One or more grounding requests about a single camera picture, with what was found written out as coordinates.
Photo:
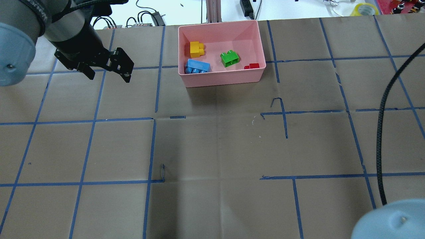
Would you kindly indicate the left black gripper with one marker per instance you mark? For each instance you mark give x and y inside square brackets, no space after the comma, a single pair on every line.
[83,45]

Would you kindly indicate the blue toy block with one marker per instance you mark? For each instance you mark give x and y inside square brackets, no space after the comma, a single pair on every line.
[196,67]

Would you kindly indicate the yellow toy block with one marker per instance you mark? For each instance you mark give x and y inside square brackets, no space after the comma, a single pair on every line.
[196,49]

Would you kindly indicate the green toy block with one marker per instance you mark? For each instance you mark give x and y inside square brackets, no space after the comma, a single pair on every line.
[229,58]

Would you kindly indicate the red toy block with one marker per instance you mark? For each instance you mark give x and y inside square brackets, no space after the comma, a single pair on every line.
[252,66]

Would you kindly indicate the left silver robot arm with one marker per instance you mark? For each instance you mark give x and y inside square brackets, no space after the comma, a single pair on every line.
[23,22]

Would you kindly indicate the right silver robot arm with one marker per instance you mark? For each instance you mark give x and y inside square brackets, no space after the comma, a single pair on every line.
[403,219]

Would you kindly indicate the pink plastic box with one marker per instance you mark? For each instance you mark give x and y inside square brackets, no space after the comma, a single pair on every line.
[216,54]

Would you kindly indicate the black power adapter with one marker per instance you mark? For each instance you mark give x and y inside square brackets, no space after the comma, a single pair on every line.
[247,8]

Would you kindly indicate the yellow tape roll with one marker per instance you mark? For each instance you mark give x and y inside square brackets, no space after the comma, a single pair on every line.
[364,9]

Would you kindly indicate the aluminium frame post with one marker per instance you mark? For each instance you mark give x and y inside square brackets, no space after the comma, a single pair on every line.
[213,11]

